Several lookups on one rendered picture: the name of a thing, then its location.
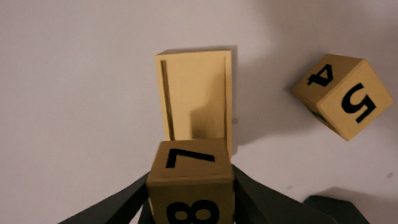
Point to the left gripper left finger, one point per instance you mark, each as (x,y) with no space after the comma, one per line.
(119,208)

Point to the tan rectangular tray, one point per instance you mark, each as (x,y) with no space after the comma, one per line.
(195,91)

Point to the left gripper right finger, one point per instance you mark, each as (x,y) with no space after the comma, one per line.
(268,206)

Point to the wooden number cube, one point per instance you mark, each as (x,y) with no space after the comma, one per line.
(344,93)
(192,182)

